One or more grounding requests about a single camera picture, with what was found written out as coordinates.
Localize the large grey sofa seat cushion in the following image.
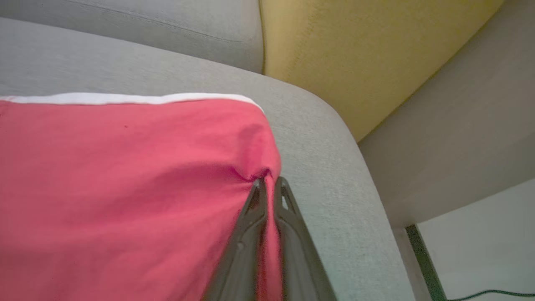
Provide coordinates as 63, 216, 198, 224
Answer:
0, 17, 416, 301

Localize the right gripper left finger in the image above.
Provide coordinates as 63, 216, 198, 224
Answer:
202, 177, 268, 301

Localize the grey sofa back cushion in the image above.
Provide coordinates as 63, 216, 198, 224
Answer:
0, 0, 264, 74

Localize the black floor strip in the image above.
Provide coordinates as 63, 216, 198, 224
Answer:
405, 224, 448, 301

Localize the mustard yellow cushion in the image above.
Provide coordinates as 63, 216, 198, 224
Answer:
258, 0, 506, 143

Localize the red and white basketball jersey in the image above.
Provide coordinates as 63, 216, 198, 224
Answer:
0, 92, 285, 301

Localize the thin black cable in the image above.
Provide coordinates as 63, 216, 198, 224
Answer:
446, 289, 535, 301

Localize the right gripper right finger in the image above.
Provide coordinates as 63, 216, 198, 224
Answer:
273, 176, 337, 301

